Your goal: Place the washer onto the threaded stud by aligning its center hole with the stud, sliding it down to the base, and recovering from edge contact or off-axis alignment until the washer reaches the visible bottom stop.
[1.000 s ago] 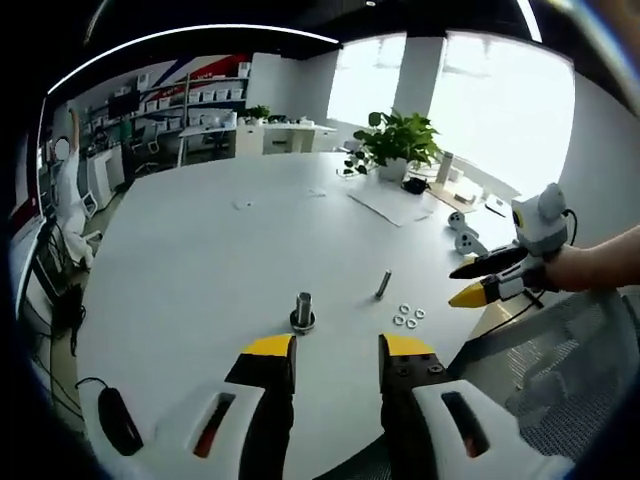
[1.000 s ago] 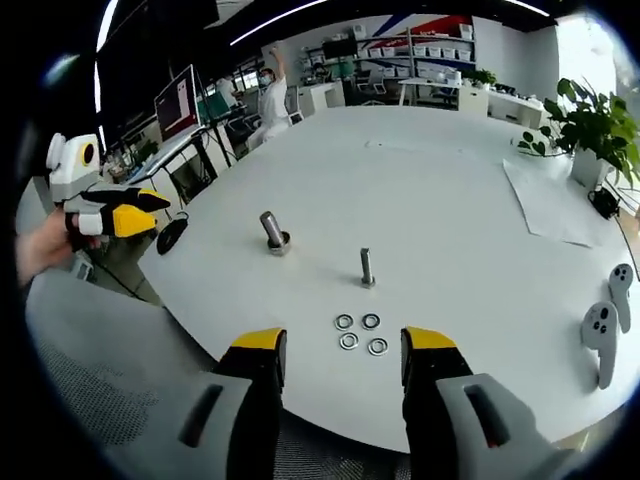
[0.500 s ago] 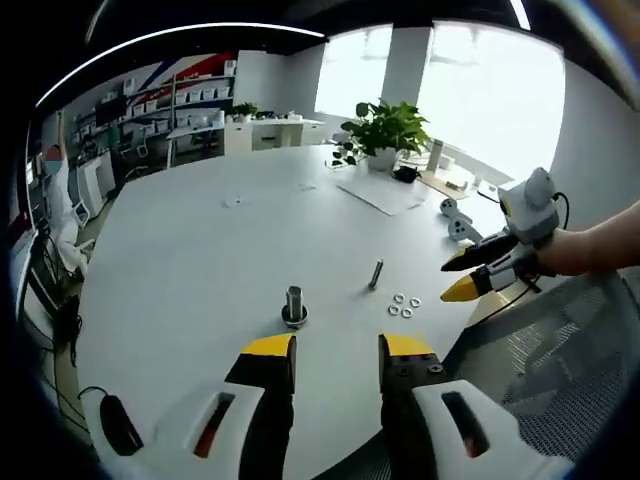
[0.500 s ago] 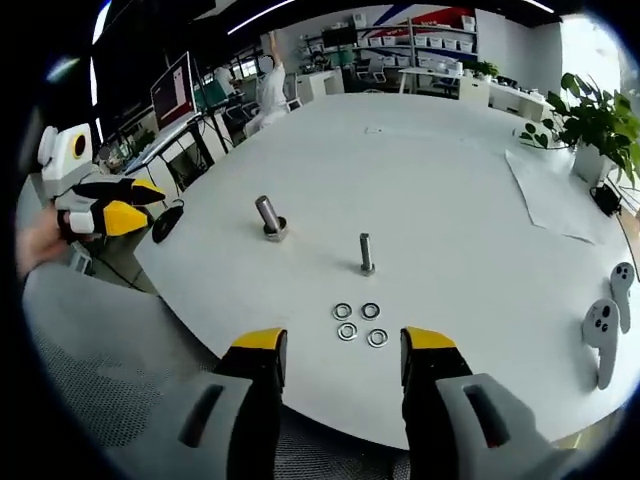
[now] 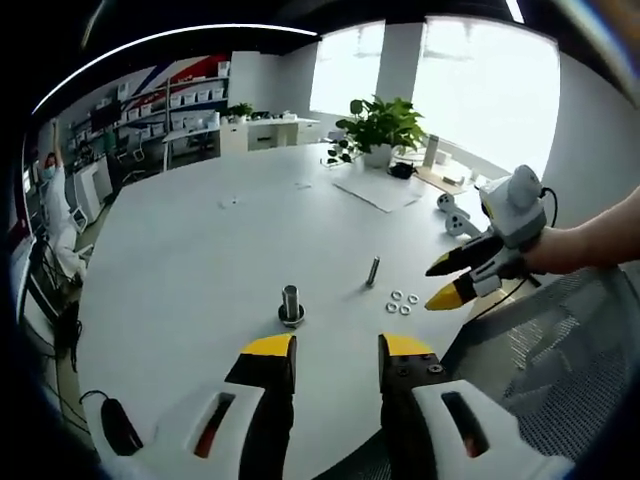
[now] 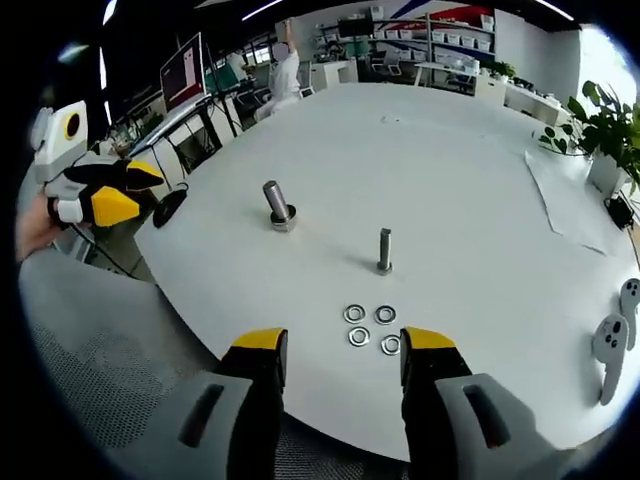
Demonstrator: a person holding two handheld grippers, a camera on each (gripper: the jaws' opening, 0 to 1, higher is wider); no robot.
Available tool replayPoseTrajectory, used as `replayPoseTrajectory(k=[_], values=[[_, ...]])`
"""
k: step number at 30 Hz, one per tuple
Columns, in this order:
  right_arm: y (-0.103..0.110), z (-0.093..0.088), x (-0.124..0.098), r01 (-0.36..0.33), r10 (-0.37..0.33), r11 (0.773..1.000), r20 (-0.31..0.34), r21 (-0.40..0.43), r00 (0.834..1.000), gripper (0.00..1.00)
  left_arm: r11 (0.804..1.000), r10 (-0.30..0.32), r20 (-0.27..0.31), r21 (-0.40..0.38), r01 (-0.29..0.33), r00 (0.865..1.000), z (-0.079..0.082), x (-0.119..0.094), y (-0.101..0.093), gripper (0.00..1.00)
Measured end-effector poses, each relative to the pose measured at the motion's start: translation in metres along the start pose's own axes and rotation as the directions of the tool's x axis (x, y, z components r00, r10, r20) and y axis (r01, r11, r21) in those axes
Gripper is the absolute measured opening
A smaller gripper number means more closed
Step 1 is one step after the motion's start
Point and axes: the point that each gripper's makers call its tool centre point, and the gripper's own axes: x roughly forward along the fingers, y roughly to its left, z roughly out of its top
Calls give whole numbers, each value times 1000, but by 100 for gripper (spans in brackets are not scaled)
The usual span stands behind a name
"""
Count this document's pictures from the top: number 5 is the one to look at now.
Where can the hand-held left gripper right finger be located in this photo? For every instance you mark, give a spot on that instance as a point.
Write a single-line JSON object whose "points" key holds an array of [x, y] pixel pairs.
{"points": [[415, 400]]}

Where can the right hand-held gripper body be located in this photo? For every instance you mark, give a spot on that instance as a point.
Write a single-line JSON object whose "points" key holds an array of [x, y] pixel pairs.
{"points": [[515, 215]]}

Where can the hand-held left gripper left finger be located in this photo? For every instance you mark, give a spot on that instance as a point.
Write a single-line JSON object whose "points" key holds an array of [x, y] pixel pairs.
{"points": [[260, 400]]}

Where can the small threaded steel stud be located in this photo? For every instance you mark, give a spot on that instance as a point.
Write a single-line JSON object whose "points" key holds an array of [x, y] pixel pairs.
{"points": [[372, 272]]}

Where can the large threaded steel stud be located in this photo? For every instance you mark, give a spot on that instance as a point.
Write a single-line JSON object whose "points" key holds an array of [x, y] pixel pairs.
{"points": [[291, 297]]}

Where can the white handheld controller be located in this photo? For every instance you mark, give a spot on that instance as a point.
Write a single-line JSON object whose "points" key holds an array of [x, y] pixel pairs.
{"points": [[446, 202], [460, 225]]}

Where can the white rectangular box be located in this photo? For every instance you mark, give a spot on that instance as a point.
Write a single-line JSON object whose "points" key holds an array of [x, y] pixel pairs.
{"points": [[431, 150]]}

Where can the black power adapter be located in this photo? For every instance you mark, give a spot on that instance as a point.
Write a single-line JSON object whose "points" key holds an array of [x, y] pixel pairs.
{"points": [[402, 171]]}

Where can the white paper sheet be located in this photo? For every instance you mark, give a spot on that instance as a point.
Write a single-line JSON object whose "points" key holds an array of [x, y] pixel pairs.
{"points": [[380, 192]]}

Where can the grey mesh chair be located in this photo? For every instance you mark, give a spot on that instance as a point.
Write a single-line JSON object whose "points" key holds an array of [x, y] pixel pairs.
{"points": [[560, 350]]}

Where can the black computer mouse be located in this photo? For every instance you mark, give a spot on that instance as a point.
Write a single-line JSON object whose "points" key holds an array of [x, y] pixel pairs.
{"points": [[120, 427]]}

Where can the large potted plant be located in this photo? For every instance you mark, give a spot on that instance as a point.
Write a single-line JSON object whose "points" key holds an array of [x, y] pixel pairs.
{"points": [[385, 125]]}

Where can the white low cabinet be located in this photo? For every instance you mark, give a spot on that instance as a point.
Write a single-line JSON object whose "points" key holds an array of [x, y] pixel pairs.
{"points": [[270, 135]]}

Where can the small potted plant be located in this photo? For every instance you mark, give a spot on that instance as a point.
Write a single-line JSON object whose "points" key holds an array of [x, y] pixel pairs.
{"points": [[241, 111]]}

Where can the storage shelf with white bins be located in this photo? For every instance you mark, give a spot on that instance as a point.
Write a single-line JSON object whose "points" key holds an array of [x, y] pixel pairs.
{"points": [[195, 95]]}

